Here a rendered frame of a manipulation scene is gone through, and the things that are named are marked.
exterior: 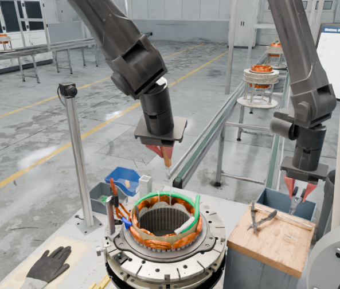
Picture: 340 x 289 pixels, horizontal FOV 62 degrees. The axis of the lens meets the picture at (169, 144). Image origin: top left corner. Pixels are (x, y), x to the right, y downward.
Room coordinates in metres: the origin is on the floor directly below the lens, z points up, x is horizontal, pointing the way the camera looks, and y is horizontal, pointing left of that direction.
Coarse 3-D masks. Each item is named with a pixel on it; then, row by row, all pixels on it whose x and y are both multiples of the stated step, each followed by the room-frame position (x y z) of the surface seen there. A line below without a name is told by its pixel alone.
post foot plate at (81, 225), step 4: (96, 220) 0.98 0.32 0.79; (76, 224) 0.95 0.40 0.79; (80, 224) 0.95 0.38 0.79; (84, 224) 0.95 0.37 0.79; (96, 224) 0.95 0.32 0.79; (100, 224) 0.95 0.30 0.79; (80, 228) 0.93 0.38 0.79; (84, 228) 0.93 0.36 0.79; (88, 228) 0.93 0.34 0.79; (92, 228) 0.93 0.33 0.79; (96, 228) 0.93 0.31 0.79; (84, 232) 0.90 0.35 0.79; (88, 232) 0.90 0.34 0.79
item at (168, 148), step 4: (140, 140) 0.54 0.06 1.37; (144, 140) 0.53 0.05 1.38; (148, 140) 0.53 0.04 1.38; (152, 140) 0.53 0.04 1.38; (156, 140) 0.52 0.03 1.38; (160, 140) 0.52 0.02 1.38; (164, 140) 0.53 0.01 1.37; (168, 140) 0.53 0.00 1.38; (172, 140) 0.53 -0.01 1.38; (148, 144) 0.53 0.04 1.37; (152, 144) 0.53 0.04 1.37; (156, 144) 0.53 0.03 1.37; (160, 144) 0.53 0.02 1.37; (164, 144) 0.52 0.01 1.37; (168, 144) 0.52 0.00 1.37; (172, 144) 0.52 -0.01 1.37; (164, 148) 0.53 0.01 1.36; (168, 148) 0.53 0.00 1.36; (172, 148) 0.52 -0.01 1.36; (168, 152) 0.54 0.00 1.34; (172, 152) 0.58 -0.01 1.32; (168, 156) 0.56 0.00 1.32
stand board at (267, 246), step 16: (240, 224) 0.63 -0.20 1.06; (272, 224) 0.63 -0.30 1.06; (288, 224) 0.63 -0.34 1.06; (240, 240) 0.57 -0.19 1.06; (256, 240) 0.57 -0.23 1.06; (272, 240) 0.57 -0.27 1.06; (304, 240) 0.57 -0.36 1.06; (256, 256) 0.53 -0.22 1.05; (272, 256) 0.52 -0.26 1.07; (288, 256) 0.52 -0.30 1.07; (304, 256) 0.52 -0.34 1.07; (288, 272) 0.48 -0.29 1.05
